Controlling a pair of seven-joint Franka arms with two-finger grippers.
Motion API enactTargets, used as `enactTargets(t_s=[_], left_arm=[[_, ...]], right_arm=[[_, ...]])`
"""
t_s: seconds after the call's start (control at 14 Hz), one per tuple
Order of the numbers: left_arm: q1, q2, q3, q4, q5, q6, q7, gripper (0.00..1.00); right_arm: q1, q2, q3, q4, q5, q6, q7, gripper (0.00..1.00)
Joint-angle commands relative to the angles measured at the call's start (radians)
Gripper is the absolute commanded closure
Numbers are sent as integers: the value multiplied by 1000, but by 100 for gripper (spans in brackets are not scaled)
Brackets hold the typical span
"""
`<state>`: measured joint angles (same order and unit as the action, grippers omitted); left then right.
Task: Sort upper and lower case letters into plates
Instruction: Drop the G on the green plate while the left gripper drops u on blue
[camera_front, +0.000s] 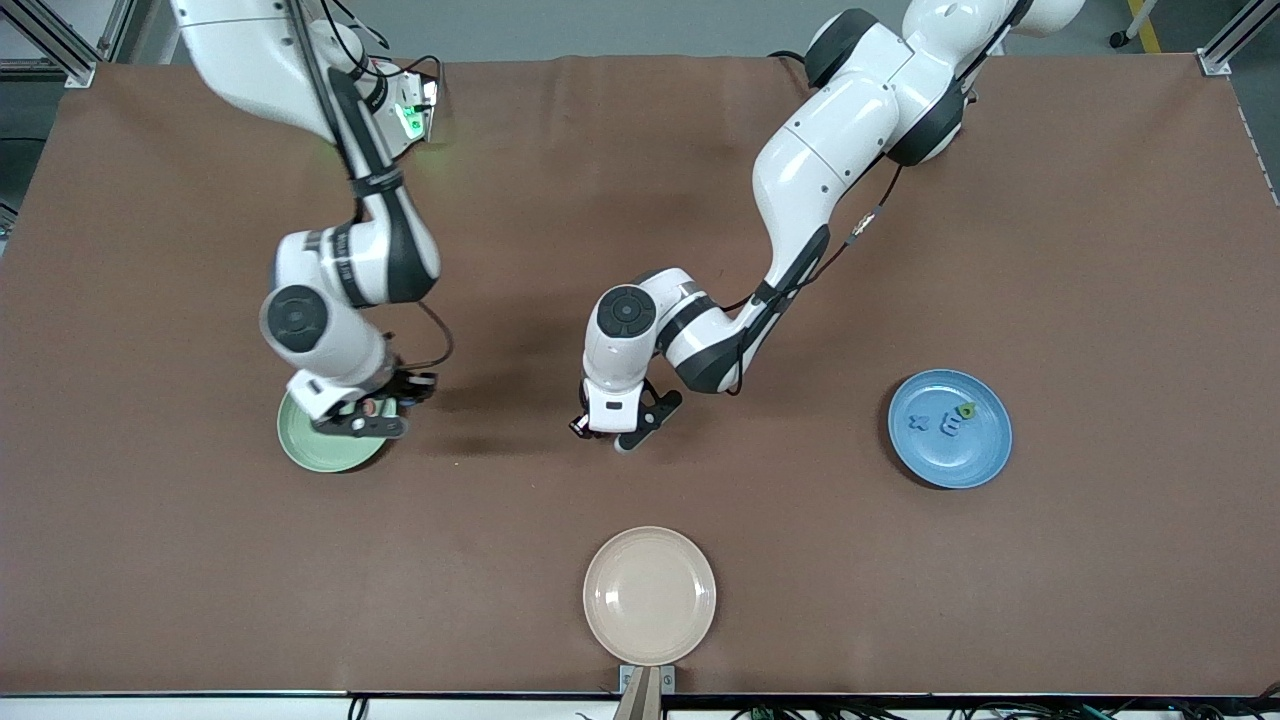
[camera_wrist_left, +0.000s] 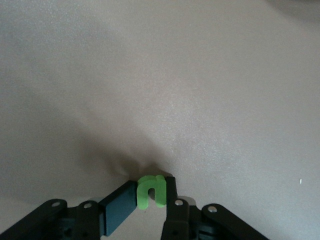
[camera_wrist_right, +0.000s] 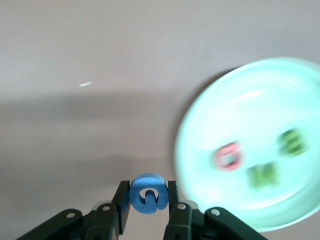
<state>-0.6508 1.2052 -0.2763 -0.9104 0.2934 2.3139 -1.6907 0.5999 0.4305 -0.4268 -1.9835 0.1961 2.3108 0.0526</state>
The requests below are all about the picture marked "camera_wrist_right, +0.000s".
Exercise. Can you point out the green plate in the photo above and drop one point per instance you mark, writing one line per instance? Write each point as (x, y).
(250, 105)

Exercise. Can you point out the blue letter G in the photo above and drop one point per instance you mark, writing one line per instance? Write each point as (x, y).
(136, 197)

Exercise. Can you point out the brown table mat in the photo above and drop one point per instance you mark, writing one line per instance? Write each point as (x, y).
(100, 62)

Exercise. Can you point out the red letter Q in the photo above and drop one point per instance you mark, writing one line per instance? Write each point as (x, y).
(218, 160)

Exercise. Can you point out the green letter B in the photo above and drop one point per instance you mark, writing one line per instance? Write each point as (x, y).
(295, 143)

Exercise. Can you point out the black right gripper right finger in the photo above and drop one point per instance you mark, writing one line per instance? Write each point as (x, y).
(185, 225)

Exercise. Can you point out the green letter N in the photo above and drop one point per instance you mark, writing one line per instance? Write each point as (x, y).
(262, 177)

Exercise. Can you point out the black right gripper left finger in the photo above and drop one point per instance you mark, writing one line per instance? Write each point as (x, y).
(102, 222)

